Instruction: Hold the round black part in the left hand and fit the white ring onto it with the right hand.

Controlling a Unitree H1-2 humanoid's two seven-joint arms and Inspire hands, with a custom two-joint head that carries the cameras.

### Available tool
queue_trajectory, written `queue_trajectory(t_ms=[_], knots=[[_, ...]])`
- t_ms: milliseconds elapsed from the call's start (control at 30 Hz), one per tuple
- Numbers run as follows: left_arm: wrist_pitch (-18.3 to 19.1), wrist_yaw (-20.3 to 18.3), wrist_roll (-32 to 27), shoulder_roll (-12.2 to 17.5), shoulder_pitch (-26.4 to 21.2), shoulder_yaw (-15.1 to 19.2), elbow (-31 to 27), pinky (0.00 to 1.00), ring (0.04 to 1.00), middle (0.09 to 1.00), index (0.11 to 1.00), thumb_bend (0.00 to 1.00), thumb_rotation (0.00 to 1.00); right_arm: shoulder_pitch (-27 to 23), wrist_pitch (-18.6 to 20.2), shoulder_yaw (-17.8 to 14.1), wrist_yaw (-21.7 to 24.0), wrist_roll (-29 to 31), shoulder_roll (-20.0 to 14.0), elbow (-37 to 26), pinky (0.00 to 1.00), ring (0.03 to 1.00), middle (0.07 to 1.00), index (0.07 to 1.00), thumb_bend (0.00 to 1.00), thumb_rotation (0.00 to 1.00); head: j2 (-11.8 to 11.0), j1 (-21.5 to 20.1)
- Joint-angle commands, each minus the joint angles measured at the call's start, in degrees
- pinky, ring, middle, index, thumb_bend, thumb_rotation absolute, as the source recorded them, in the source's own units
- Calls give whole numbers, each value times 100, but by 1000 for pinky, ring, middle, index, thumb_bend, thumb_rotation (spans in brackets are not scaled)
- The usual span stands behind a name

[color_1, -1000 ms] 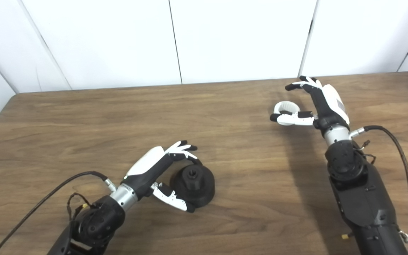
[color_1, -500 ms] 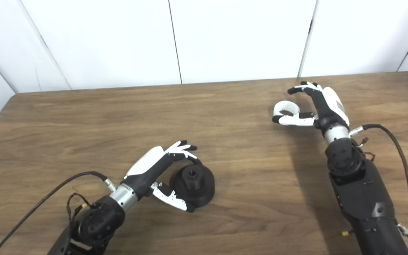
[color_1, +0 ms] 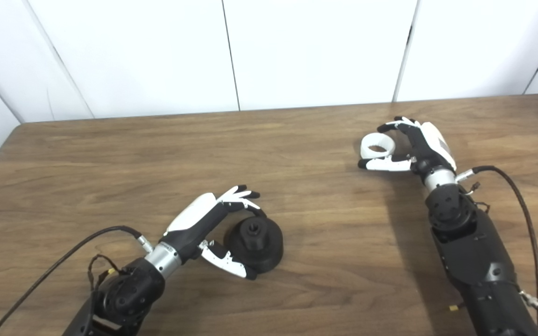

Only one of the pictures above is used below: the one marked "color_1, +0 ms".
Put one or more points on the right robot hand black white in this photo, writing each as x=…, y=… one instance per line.
x=430, y=149

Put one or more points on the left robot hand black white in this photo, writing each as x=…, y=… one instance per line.
x=189, y=224

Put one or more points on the round black part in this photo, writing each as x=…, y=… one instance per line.
x=264, y=252

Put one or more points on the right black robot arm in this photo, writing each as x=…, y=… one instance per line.
x=474, y=252

